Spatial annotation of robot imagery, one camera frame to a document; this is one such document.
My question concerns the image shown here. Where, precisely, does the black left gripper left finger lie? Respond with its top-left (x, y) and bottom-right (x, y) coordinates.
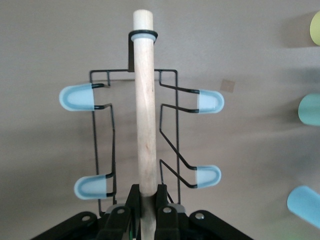
top-left (30, 184), bottom-right (142, 240)

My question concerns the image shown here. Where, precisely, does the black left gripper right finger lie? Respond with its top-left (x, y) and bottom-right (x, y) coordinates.
top-left (154, 184), bottom-right (251, 240)

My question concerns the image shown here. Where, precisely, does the black wire cup holder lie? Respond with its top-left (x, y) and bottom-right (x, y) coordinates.
top-left (59, 9), bottom-right (225, 240)

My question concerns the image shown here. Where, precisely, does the yellow-green cup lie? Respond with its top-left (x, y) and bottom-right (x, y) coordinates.
top-left (309, 10), bottom-right (320, 47)

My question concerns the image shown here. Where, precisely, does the light blue cup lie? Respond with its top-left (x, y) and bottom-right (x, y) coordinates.
top-left (286, 185), bottom-right (320, 230)

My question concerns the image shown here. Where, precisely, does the teal green cup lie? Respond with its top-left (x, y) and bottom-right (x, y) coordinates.
top-left (297, 93), bottom-right (320, 127)

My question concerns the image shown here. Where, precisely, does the beige tape patch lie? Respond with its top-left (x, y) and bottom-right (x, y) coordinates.
top-left (219, 79), bottom-right (236, 94)

